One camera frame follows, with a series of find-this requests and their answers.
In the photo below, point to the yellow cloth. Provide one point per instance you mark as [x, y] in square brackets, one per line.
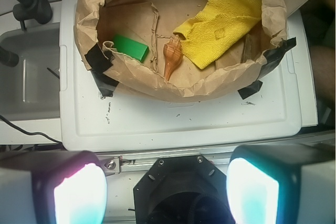
[214, 29]

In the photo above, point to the white plastic lid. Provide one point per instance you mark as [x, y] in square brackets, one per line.
[126, 122]

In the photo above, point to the black octagonal mount plate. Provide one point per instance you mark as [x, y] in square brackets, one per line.
[193, 194]

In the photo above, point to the black faucet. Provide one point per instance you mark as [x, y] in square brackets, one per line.
[39, 10]

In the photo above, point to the small black tape strip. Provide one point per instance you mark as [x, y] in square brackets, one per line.
[251, 89]

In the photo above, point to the black tape piece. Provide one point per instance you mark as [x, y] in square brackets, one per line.
[275, 56]
[100, 62]

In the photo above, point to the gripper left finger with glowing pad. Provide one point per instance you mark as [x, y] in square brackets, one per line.
[52, 187]

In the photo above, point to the green rectangular block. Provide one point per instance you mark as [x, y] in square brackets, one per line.
[130, 47]

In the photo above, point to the orange conch shell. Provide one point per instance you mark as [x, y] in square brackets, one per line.
[172, 51]

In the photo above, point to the aluminium frame rail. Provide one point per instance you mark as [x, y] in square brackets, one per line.
[123, 163]

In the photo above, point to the black tape piece right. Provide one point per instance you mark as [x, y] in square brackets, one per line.
[275, 56]

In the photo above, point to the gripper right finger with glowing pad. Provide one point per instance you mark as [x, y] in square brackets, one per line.
[285, 183]

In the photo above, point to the black tape piece left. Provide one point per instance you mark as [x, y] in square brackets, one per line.
[100, 62]

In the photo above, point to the brown paper bag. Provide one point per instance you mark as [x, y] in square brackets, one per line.
[152, 23]

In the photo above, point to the grey sink basin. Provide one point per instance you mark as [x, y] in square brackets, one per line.
[30, 90]

